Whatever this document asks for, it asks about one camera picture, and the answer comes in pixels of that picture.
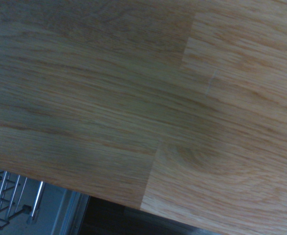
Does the grey dishwasher body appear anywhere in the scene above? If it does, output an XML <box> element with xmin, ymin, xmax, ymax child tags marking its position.
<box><xmin>0</xmin><ymin>165</ymin><xmax>91</xmax><ymax>235</ymax></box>

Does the metal wire dishwasher rack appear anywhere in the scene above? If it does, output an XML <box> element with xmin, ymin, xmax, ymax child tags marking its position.
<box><xmin>0</xmin><ymin>168</ymin><xmax>46</xmax><ymax>235</ymax></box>

